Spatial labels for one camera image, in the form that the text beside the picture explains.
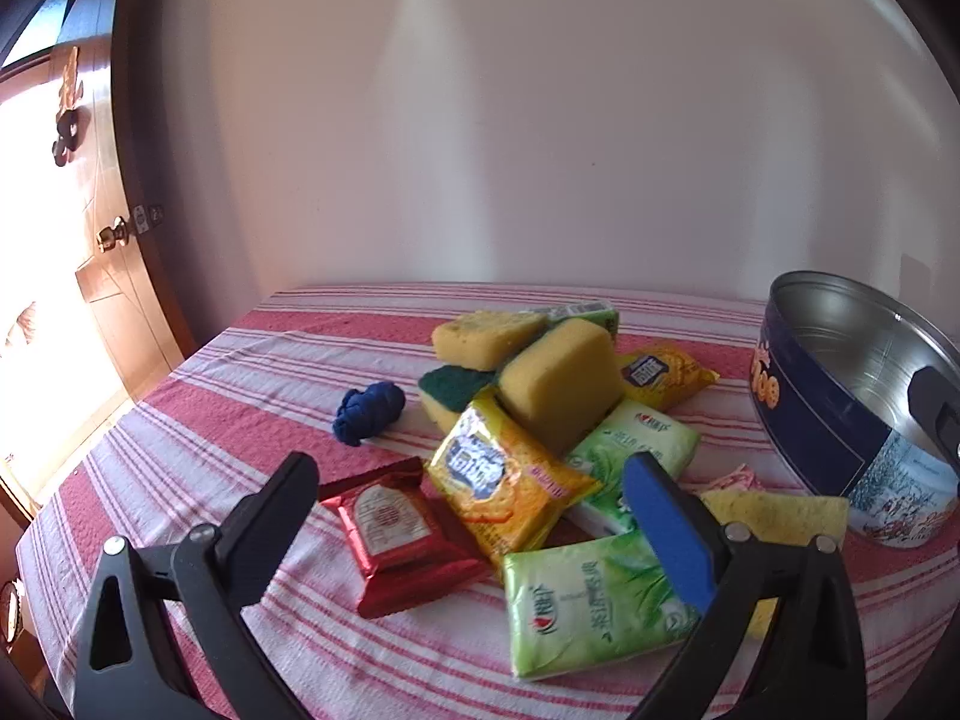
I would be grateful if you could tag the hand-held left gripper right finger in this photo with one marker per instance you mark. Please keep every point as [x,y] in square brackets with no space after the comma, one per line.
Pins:
[667,532]

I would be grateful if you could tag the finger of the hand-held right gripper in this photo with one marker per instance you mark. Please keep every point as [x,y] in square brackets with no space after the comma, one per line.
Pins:
[930,405]

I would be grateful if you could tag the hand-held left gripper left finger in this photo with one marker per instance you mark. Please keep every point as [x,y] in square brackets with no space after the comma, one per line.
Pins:
[277,510]

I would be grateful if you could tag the blue round metal tin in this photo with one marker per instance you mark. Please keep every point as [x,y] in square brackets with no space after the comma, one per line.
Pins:
[817,420]

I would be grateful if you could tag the red foil snack packet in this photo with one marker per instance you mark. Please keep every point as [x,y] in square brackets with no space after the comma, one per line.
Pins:
[397,532]

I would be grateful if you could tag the yellow cracker packet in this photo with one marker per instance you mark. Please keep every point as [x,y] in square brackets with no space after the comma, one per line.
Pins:
[664,375]
[495,480]

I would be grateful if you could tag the yellow green scouring sponge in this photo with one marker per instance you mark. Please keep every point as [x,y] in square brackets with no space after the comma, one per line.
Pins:
[559,382]
[450,386]
[480,337]

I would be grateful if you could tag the small green tissue pack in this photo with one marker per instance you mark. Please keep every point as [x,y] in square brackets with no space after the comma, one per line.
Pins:
[592,313]

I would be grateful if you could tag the flat yellow sponge cloth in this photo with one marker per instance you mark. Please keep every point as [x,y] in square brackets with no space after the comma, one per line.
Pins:
[780,514]

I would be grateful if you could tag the red white striped tablecloth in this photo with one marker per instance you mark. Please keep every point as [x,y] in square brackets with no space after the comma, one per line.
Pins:
[187,427]

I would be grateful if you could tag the wooden door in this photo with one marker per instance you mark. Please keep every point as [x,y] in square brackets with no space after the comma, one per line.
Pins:
[112,315]

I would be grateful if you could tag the metal door latch plate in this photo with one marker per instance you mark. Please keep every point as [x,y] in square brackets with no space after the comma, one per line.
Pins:
[148,218]

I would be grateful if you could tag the brass door knob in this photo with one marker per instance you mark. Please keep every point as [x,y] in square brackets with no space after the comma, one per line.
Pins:
[112,235]

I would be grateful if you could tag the hanging door decoration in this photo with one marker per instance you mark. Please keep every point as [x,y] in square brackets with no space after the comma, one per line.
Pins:
[67,127]

